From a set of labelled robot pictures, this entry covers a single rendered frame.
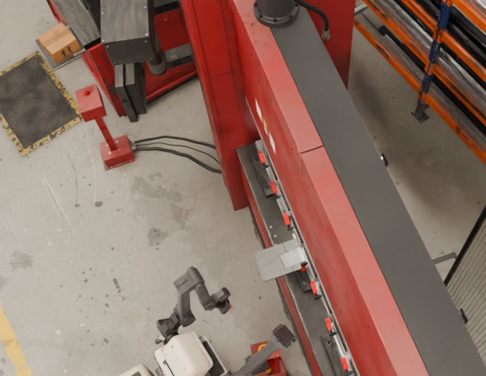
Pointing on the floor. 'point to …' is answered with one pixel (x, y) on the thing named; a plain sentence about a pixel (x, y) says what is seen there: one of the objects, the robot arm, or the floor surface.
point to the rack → (436, 63)
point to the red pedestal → (93, 100)
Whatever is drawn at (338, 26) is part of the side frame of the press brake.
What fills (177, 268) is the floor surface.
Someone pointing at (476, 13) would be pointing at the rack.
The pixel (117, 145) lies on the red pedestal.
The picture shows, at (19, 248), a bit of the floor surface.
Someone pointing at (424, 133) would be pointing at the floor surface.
